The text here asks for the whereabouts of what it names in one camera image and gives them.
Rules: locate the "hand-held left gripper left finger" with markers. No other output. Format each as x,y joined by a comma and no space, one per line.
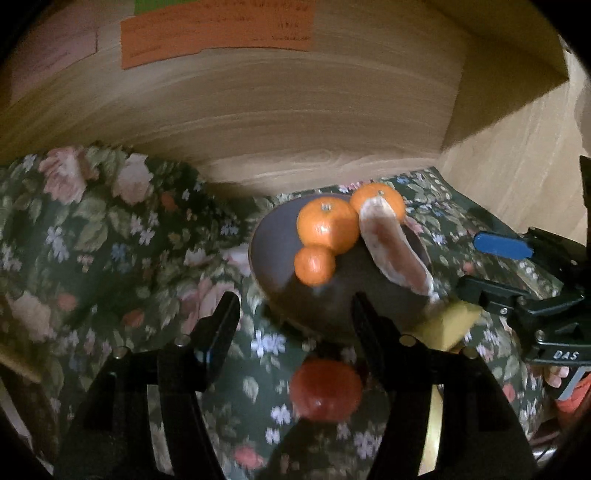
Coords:
218,330

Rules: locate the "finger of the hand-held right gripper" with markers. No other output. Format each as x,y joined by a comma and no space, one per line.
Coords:
489,293
503,244

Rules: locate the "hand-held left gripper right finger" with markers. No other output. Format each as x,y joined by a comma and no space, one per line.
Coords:
369,330

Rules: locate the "dark brown plate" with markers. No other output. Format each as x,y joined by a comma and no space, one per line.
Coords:
323,304

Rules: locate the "red tomato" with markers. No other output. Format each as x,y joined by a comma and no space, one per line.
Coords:
325,390

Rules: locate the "person's right hand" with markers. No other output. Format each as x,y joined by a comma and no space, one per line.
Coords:
557,376

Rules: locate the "yellow block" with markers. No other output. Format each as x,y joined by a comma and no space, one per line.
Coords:
450,323

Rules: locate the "small orange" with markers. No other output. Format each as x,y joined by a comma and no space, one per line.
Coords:
315,265

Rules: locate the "large orange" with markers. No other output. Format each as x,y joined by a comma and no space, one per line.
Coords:
328,226
392,196

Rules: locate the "floral printed cloth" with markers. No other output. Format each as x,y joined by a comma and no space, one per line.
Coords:
115,258

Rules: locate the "wooden cabinet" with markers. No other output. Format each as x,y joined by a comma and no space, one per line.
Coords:
286,106

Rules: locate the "orange paper label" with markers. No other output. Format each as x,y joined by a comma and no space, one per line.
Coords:
217,32

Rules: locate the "green paper label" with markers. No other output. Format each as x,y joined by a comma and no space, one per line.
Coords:
159,4

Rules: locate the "pink paper label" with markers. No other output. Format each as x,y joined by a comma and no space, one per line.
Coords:
51,44

